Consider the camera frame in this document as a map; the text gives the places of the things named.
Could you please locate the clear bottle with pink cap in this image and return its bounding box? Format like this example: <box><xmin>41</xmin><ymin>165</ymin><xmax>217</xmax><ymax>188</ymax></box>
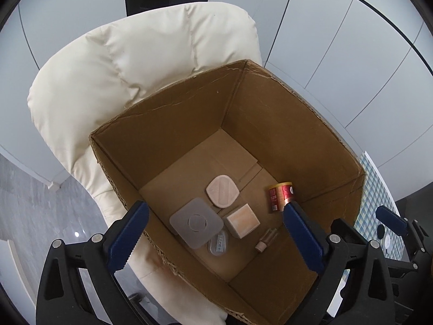
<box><xmin>255</xmin><ymin>228</ymin><xmax>278</xmax><ymax>253</ymax></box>

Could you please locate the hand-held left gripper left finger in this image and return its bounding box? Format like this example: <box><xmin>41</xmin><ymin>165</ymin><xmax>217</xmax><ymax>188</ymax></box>
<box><xmin>35</xmin><ymin>200</ymin><xmax>151</xmax><ymax>325</ymax></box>

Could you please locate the blue yellow checkered cloth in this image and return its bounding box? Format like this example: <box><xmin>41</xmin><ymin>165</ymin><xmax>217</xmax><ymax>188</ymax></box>
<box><xmin>342</xmin><ymin>152</ymin><xmax>403</xmax><ymax>278</ymax></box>

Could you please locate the brown cardboard box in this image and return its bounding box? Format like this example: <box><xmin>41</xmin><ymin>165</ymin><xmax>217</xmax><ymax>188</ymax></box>
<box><xmin>88</xmin><ymin>59</ymin><xmax>368</xmax><ymax>325</ymax></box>

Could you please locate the cream padded armchair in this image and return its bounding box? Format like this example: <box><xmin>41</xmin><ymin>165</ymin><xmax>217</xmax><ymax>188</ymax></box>
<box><xmin>27</xmin><ymin>2</ymin><xmax>263</xmax><ymax>325</ymax></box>

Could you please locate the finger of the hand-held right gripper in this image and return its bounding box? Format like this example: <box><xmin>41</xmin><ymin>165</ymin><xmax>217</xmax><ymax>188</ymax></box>
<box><xmin>375</xmin><ymin>206</ymin><xmax>429</xmax><ymax>265</ymax></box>

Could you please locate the red can with yellow lid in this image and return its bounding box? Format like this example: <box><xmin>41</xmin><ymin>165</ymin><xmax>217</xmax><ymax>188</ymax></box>
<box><xmin>268</xmin><ymin>182</ymin><xmax>294</xmax><ymax>213</ymax></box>

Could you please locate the clear oval labelled container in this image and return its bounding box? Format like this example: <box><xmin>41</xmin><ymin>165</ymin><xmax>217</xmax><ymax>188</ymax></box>
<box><xmin>207</xmin><ymin>230</ymin><xmax>231</xmax><ymax>256</ymax></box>

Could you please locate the white round object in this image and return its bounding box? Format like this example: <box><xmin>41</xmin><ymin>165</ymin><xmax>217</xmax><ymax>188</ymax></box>
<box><xmin>169</xmin><ymin>198</ymin><xmax>224</xmax><ymax>250</ymax></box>

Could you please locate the pale pink cube box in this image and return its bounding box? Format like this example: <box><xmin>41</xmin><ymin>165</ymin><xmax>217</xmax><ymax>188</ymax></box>
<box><xmin>226</xmin><ymin>204</ymin><xmax>260</xmax><ymax>239</ymax></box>

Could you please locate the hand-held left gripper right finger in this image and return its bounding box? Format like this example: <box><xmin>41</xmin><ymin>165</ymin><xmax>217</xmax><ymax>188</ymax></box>
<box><xmin>282</xmin><ymin>200</ymin><xmax>396</xmax><ymax>325</ymax></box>

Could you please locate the pink rounded case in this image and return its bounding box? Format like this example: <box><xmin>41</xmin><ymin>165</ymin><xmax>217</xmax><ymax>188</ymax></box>
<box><xmin>206</xmin><ymin>174</ymin><xmax>240</xmax><ymax>209</ymax></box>

